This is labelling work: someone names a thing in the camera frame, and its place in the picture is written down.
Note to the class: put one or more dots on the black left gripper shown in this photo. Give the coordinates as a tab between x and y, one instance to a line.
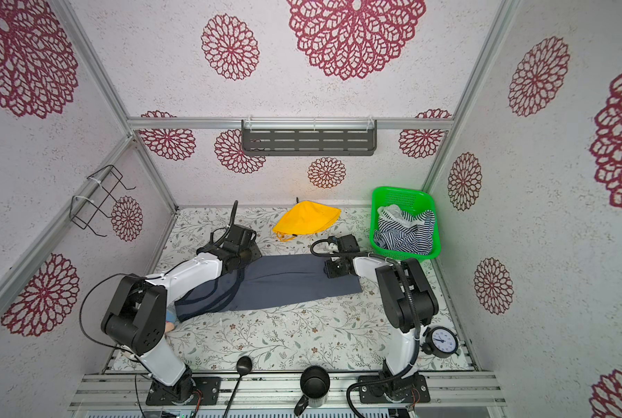
249	263

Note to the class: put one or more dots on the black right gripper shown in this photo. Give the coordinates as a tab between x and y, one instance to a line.
334	266

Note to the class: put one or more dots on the grey blue tank top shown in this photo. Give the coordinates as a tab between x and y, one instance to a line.
270	282

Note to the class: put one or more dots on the striped tank top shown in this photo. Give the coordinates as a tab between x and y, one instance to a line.
398	230

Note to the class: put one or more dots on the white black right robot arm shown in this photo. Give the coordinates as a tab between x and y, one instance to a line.
408	301

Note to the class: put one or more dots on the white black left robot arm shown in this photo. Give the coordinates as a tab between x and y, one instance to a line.
136	317

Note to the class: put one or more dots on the yellow fabric hat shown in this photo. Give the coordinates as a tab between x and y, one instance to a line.
306	218

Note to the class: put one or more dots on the cartoon boy plush doll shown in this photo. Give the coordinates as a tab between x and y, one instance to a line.
171	321

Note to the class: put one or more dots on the green plastic basket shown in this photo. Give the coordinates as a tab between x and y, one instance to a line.
412	201

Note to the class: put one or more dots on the black ladle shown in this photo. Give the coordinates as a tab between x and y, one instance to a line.
244	367

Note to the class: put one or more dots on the black mug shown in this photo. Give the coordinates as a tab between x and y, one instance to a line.
314	385

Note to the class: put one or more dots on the round pressure gauge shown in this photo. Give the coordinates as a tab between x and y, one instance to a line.
440	342

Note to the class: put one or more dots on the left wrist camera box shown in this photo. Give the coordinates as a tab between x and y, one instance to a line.
235	239

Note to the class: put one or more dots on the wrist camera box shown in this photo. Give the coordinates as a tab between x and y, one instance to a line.
347	244
235	239

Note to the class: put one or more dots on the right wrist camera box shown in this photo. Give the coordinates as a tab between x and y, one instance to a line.
347	244

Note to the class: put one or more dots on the grey wall shelf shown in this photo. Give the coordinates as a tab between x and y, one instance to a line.
310	140

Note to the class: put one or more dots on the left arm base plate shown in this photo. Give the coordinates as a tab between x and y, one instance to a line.
198	390

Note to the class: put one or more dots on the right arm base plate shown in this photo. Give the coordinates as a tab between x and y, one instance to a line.
410	390

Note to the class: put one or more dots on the black wire wall rack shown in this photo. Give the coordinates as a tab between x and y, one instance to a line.
84	208

